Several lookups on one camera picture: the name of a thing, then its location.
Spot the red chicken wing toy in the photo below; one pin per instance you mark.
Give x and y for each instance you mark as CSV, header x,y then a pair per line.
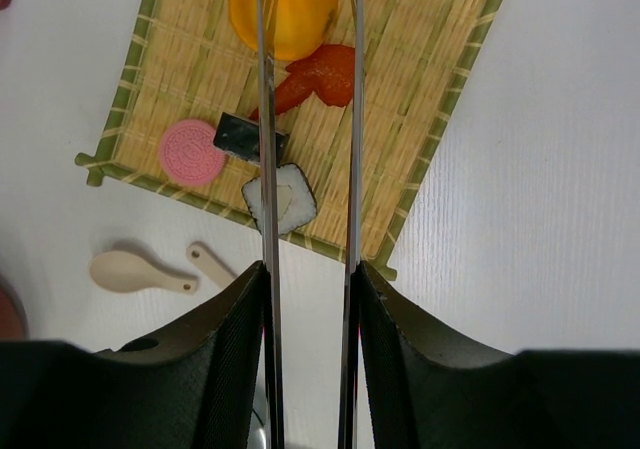
x,y
328,72

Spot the grey lid with handle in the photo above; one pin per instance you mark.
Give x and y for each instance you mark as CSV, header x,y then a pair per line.
x,y
257,434

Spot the lower pink steel pot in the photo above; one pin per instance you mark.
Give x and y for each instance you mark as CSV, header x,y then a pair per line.
x,y
12,317

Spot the beige spoon handle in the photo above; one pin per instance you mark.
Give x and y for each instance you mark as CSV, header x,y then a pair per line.
x,y
210,265

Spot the sushi roll white centre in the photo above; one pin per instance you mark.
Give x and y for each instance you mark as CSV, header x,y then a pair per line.
x,y
296,204

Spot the beige spoon head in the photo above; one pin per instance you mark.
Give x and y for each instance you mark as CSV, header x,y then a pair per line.
x,y
124,272

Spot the sushi roll orange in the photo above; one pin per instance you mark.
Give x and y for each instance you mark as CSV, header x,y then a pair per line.
x,y
238,137

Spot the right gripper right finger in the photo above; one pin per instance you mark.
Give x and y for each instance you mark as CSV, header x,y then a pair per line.
x,y
430,386

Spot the pink round toy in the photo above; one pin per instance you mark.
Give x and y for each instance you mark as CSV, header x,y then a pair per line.
x,y
187,154

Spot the orange toy fruit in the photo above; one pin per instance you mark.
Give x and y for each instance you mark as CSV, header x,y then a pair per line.
x,y
301,25

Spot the metal tongs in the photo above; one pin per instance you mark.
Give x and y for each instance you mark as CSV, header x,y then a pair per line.
x,y
269,157

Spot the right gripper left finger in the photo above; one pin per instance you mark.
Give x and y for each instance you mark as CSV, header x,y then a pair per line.
x,y
189,384

